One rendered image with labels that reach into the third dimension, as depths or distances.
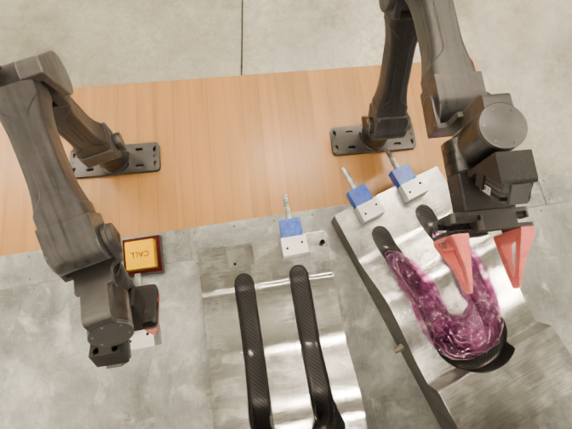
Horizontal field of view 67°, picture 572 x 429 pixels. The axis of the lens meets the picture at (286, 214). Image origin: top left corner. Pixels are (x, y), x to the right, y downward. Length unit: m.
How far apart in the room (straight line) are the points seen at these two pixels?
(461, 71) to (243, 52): 1.57
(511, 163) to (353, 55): 1.68
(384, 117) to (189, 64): 1.36
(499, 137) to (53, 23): 2.15
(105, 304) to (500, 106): 0.53
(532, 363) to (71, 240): 0.81
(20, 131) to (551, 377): 0.95
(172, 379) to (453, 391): 0.54
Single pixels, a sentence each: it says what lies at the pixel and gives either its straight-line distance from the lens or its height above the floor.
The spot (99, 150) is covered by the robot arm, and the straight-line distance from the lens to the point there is 0.90.
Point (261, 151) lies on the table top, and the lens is 1.02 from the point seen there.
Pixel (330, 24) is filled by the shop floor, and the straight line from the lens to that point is 2.25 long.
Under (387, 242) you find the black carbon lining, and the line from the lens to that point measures 0.94.
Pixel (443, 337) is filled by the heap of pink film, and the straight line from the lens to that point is 0.90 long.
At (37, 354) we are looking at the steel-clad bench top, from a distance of 1.05.
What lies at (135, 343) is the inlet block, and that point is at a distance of 0.81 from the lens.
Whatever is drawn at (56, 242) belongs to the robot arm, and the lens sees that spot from 0.60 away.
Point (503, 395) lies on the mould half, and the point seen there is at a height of 0.91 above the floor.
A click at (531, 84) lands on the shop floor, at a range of 2.38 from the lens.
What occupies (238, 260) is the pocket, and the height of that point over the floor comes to 0.86.
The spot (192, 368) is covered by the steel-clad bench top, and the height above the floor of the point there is 0.80.
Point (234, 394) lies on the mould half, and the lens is 0.83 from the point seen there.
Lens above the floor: 1.74
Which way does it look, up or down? 75 degrees down
